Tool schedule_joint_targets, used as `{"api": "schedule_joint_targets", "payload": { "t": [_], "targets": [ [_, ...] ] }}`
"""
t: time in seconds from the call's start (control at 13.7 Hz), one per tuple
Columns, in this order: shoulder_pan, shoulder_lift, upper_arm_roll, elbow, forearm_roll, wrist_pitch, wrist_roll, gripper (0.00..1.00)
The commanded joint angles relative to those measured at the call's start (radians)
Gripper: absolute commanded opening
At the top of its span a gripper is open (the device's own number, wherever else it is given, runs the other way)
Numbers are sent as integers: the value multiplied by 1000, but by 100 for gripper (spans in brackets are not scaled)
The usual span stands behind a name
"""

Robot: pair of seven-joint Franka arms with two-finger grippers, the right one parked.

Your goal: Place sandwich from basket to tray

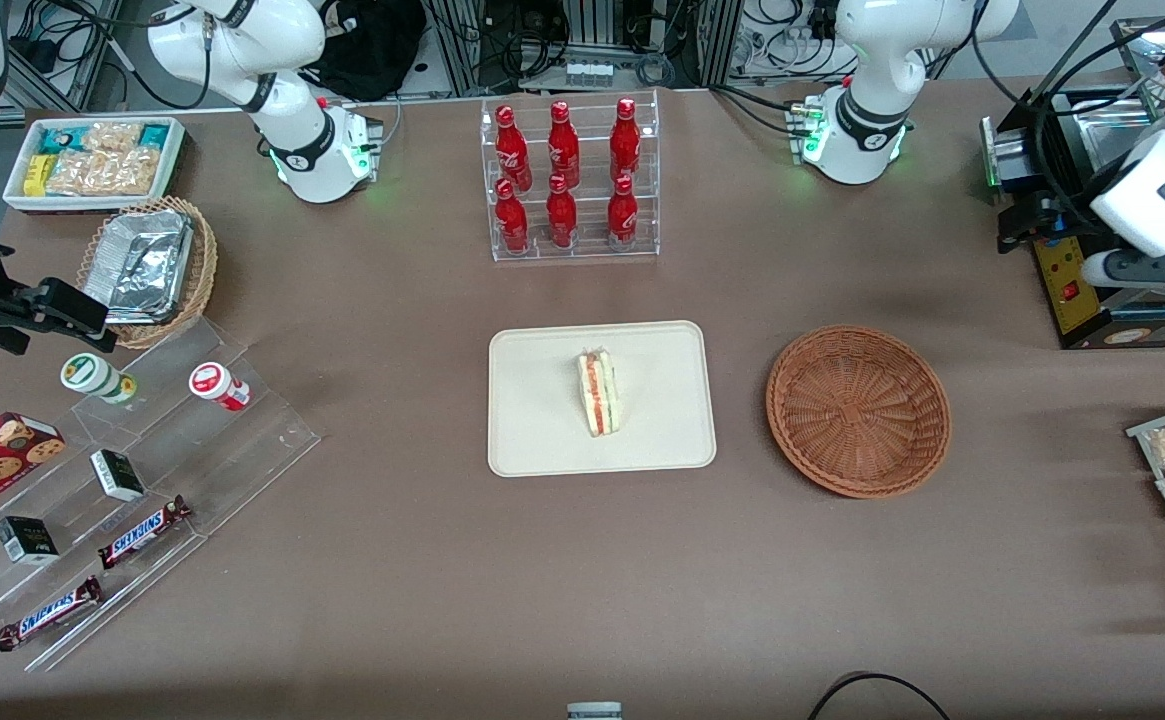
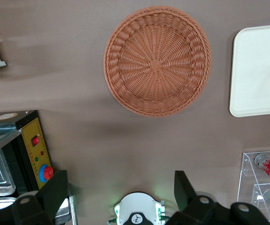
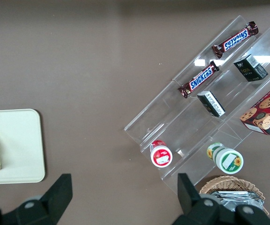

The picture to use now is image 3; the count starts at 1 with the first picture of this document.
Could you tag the small black box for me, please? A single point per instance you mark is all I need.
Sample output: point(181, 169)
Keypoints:
point(250, 68)
point(210, 104)

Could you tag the red cookie box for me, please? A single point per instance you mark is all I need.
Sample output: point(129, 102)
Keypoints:
point(268, 112)

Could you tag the silver foil tray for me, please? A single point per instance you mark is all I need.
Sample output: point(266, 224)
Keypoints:
point(233, 198)

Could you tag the green lid cup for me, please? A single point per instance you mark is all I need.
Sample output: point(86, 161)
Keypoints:
point(228, 159)

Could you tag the Snickers chocolate bar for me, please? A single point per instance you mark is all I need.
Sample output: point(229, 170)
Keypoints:
point(199, 79)
point(235, 39)

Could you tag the red lid cup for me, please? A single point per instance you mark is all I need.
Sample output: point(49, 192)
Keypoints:
point(161, 155)

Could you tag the cream rectangular tray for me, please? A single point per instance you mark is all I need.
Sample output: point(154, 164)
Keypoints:
point(20, 145)

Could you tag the light wicker basket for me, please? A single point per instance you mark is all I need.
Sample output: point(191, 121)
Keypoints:
point(230, 184)

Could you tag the clear acrylic stepped display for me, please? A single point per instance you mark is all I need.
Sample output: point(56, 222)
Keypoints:
point(172, 112)

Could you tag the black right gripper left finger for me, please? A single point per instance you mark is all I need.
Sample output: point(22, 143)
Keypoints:
point(48, 204)

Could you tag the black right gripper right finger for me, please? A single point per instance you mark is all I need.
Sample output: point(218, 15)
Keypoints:
point(195, 208)

